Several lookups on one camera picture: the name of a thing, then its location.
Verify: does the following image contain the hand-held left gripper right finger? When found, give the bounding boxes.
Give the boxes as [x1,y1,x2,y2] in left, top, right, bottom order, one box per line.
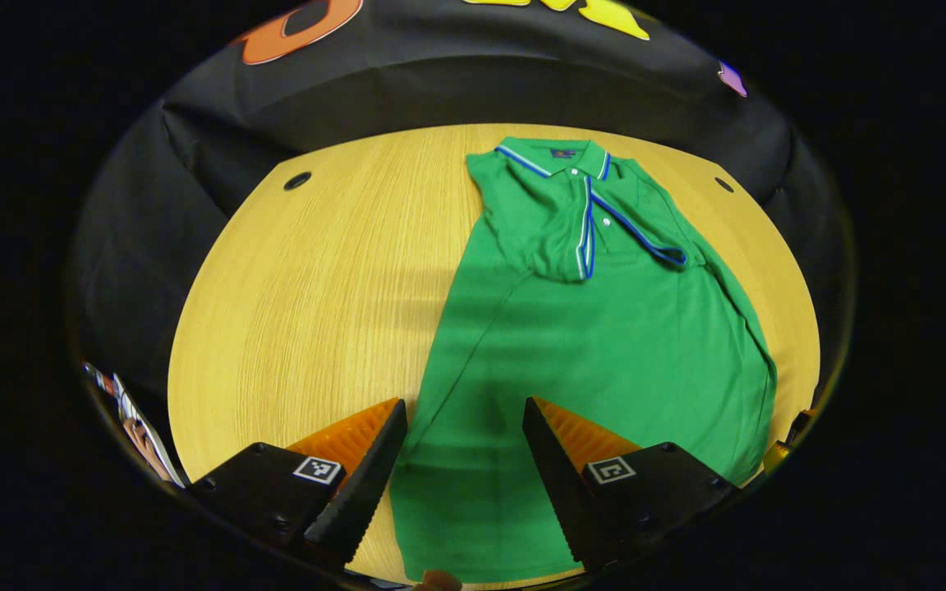
[522,396,741,574]

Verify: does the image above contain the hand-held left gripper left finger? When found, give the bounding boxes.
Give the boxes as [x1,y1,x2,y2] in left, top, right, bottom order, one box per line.
[190,397,408,571]

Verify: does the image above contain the green polo T-shirt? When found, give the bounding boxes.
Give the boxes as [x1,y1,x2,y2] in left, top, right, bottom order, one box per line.
[388,136,778,585]

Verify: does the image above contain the colourful printed sheets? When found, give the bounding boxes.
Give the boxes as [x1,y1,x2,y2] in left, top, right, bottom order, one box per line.
[83,361,188,489]

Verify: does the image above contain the black backdrop cloth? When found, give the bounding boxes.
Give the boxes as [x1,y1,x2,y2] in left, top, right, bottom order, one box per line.
[71,0,852,411]

